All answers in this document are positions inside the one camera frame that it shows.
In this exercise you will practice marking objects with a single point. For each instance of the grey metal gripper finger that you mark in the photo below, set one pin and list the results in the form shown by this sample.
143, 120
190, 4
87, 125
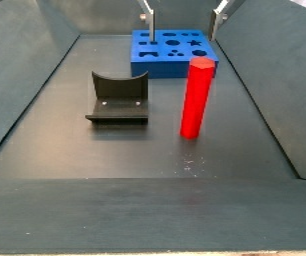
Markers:
147, 16
218, 17

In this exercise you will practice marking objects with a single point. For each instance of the red hexagonal prism peg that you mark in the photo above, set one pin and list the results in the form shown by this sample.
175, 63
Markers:
201, 74

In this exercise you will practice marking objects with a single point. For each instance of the blue shape sorter board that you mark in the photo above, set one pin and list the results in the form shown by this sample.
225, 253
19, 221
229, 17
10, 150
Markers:
165, 57

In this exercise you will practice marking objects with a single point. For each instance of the black curved holder stand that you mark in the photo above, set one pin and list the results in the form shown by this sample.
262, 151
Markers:
122, 99

